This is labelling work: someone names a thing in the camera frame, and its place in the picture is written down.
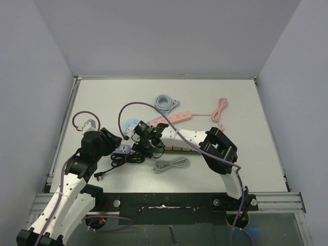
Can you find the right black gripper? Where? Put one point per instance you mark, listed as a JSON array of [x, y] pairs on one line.
[[143, 143]]

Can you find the purple power strip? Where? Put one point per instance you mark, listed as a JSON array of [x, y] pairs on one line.
[[122, 150]]

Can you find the pink power strip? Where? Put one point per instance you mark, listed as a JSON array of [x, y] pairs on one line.
[[174, 119]]

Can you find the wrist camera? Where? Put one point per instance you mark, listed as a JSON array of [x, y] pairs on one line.
[[128, 134], [89, 125]]

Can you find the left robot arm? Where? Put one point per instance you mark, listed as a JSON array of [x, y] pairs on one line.
[[74, 197]]

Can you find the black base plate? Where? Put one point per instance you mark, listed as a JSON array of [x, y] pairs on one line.
[[168, 209]]

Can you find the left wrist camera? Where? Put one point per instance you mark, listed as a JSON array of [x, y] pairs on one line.
[[89, 125]]

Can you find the blue round power strip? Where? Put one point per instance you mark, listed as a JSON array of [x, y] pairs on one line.
[[131, 123]]

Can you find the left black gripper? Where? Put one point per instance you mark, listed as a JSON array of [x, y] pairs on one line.
[[115, 141]]

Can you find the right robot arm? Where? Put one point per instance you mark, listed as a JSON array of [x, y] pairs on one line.
[[217, 149]]

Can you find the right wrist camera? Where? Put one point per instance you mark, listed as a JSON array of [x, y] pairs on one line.
[[128, 134]]

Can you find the green power strip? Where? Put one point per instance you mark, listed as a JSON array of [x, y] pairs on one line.
[[180, 152]]

